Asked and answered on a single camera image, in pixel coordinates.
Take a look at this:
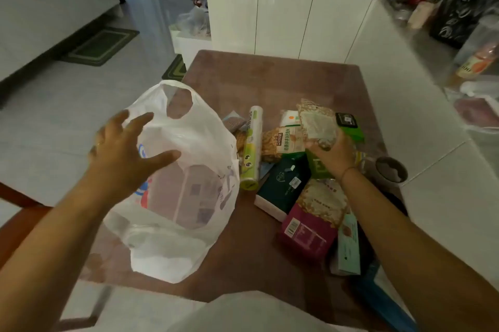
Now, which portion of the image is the person's right hand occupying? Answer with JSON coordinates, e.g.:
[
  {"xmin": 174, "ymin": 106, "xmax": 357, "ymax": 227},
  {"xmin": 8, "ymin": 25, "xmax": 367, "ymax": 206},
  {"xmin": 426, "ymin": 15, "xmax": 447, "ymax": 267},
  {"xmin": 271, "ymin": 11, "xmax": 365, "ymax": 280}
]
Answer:
[{"xmin": 304, "ymin": 129, "xmax": 358, "ymax": 181}]

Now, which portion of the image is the person's left hand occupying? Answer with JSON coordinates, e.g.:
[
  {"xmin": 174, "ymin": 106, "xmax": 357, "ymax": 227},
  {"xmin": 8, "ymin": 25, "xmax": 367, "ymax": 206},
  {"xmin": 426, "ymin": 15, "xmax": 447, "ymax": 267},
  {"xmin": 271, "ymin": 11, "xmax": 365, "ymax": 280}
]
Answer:
[{"xmin": 84, "ymin": 109, "xmax": 182, "ymax": 210}]

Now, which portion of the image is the green noodle packet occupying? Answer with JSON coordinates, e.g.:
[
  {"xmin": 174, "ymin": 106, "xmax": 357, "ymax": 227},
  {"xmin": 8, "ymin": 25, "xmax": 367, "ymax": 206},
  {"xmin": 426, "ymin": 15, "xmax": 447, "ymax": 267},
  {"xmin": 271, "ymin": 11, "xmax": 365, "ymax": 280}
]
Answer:
[{"xmin": 235, "ymin": 126, "xmax": 309, "ymax": 165}]

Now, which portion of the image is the white green glove packet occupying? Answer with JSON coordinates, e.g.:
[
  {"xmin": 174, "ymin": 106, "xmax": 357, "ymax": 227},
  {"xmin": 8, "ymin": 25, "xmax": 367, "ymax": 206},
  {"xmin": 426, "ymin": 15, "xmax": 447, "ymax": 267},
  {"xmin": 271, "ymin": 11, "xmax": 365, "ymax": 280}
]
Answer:
[{"xmin": 280, "ymin": 109, "xmax": 303, "ymax": 128}]

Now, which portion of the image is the dark green tissue box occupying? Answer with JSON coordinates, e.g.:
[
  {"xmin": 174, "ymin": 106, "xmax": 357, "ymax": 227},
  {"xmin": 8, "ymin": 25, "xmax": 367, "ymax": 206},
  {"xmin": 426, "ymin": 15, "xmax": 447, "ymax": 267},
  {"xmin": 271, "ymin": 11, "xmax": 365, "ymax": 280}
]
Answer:
[{"xmin": 254, "ymin": 156, "xmax": 312, "ymax": 223}]

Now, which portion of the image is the magenta beige nut box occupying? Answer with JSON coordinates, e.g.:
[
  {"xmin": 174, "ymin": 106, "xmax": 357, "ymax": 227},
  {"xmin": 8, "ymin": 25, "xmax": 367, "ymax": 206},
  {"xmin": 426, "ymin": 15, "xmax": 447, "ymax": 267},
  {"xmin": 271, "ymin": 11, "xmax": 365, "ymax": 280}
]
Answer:
[{"xmin": 277, "ymin": 178, "xmax": 350, "ymax": 264}]

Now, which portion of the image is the yellow green film roll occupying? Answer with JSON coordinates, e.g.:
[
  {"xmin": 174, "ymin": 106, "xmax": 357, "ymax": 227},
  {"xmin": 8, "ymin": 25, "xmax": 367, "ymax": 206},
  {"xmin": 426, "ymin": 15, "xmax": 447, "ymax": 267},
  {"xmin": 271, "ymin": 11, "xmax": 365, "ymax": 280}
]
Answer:
[{"xmin": 239, "ymin": 105, "xmax": 264, "ymax": 192}]

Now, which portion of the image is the long light green box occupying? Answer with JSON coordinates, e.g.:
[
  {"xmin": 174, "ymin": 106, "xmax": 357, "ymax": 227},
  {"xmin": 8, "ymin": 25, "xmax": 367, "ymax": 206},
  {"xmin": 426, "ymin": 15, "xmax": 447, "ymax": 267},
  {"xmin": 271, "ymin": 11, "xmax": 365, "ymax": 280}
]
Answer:
[{"xmin": 329, "ymin": 207, "xmax": 361, "ymax": 277}]

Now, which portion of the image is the white plastic bag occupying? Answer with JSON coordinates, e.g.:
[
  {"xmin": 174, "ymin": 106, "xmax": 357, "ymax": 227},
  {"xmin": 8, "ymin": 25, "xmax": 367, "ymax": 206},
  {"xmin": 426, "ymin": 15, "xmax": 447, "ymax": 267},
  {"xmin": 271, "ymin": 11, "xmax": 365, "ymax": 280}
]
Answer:
[{"xmin": 102, "ymin": 79, "xmax": 241, "ymax": 285}]

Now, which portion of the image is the light blue white packet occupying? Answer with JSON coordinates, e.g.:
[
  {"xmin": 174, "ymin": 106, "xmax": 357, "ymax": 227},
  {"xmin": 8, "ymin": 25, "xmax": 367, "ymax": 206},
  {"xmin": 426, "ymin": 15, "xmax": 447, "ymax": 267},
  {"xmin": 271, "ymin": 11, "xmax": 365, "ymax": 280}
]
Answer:
[{"xmin": 221, "ymin": 110, "xmax": 275, "ymax": 180}]

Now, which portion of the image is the person's left forearm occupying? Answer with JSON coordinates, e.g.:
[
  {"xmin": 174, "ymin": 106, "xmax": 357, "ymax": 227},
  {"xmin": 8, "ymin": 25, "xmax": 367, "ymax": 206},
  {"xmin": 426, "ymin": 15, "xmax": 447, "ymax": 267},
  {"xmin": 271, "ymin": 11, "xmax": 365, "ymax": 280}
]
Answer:
[{"xmin": 0, "ymin": 181, "xmax": 132, "ymax": 332}]

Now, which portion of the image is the person's right forearm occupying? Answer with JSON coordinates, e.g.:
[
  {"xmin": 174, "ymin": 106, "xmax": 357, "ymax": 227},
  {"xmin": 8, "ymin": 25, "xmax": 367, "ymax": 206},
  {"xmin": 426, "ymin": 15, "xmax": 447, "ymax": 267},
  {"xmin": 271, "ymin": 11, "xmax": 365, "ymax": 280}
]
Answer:
[{"xmin": 339, "ymin": 166, "xmax": 499, "ymax": 332}]

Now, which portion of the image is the clear food bag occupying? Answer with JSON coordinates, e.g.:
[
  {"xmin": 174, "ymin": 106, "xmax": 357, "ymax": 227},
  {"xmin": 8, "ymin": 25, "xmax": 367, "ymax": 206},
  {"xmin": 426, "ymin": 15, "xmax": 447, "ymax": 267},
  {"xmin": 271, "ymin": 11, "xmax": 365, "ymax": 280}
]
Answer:
[{"xmin": 444, "ymin": 74, "xmax": 499, "ymax": 136}]

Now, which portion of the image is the clear plastic bag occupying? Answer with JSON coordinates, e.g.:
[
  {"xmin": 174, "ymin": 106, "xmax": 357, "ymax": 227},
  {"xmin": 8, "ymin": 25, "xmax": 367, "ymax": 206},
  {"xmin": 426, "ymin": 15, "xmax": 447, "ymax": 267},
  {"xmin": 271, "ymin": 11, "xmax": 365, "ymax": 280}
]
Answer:
[{"xmin": 176, "ymin": 5, "xmax": 211, "ymax": 37}]

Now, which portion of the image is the person's white shirt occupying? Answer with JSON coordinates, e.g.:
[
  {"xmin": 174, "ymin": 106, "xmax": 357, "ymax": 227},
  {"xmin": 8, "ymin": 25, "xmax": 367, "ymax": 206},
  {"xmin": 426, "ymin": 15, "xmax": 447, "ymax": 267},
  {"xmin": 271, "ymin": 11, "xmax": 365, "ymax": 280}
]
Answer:
[{"xmin": 167, "ymin": 290, "xmax": 367, "ymax": 332}]

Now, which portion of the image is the black patterned bag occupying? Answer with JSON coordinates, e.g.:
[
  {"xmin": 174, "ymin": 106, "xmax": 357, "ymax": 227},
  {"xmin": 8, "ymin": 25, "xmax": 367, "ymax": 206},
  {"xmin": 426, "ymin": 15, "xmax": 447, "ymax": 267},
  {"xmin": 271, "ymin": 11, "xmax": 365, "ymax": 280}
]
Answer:
[{"xmin": 428, "ymin": 0, "xmax": 499, "ymax": 50}]

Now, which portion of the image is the grey metal cup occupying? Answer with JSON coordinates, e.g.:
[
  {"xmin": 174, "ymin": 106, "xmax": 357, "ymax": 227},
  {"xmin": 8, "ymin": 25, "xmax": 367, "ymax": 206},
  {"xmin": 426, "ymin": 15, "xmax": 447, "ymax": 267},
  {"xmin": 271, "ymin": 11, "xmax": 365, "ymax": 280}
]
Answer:
[{"xmin": 375, "ymin": 156, "xmax": 409, "ymax": 190}]

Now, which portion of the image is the white counter steel top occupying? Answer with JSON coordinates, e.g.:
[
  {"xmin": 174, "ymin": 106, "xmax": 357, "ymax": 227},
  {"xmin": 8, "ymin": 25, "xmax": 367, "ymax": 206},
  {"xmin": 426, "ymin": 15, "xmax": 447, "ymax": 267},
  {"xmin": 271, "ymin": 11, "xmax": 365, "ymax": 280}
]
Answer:
[{"xmin": 345, "ymin": 0, "xmax": 499, "ymax": 289}]

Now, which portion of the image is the reddish brown table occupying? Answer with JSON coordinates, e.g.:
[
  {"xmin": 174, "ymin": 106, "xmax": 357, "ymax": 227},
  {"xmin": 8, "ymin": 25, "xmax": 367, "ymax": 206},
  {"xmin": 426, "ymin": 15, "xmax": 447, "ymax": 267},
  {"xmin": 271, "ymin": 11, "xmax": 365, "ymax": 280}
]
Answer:
[{"xmin": 80, "ymin": 49, "xmax": 410, "ymax": 332}]

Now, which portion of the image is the small green doormat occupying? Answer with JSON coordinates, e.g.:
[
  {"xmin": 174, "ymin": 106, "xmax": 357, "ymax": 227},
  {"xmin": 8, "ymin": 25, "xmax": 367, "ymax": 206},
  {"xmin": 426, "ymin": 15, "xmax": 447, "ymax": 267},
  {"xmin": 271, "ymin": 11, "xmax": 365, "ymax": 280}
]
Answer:
[{"xmin": 162, "ymin": 54, "xmax": 187, "ymax": 82}]

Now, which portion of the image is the large green doormat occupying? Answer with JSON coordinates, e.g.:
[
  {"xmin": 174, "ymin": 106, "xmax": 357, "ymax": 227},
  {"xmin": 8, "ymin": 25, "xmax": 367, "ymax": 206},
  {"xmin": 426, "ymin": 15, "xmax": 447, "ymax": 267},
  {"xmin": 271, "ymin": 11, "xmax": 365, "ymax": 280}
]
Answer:
[{"xmin": 58, "ymin": 26, "xmax": 140, "ymax": 68}]

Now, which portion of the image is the white low box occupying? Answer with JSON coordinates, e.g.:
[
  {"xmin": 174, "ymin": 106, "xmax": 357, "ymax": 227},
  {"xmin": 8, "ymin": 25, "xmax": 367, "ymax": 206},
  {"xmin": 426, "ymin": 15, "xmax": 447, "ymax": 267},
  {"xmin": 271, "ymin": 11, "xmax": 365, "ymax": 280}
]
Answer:
[{"xmin": 169, "ymin": 23, "xmax": 213, "ymax": 70}]

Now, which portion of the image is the white three door cabinet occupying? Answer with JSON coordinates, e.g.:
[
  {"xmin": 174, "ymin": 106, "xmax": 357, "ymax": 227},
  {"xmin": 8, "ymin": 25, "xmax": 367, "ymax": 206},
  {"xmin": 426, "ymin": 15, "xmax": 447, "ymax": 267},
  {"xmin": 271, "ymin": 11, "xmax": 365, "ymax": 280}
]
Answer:
[{"xmin": 204, "ymin": 0, "xmax": 378, "ymax": 64}]

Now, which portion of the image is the orange drink bottle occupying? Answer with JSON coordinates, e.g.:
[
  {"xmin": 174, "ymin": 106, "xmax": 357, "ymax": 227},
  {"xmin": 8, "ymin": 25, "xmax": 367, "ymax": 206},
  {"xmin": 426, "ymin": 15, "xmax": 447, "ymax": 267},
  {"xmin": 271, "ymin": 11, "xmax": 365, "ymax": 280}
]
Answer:
[{"xmin": 446, "ymin": 41, "xmax": 499, "ymax": 87}]

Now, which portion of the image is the beige bottle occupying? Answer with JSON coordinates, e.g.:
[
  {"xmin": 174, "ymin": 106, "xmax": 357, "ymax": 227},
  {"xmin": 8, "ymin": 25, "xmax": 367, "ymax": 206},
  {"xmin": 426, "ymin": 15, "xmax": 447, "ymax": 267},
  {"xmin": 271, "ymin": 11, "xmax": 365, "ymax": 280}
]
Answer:
[{"xmin": 407, "ymin": 0, "xmax": 443, "ymax": 31}]

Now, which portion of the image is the glass dish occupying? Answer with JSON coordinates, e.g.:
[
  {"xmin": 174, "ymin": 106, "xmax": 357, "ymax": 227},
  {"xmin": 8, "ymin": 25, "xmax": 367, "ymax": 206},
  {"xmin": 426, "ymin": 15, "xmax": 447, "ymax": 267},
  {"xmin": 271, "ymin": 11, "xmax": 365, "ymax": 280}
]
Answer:
[{"xmin": 384, "ymin": 0, "xmax": 413, "ymax": 17}]

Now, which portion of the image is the long white cabinet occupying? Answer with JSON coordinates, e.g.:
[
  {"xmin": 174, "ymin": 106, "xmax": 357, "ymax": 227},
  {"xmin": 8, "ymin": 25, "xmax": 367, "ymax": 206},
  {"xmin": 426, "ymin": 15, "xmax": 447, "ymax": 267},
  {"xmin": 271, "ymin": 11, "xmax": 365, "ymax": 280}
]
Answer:
[{"xmin": 0, "ymin": 0, "xmax": 122, "ymax": 83}]

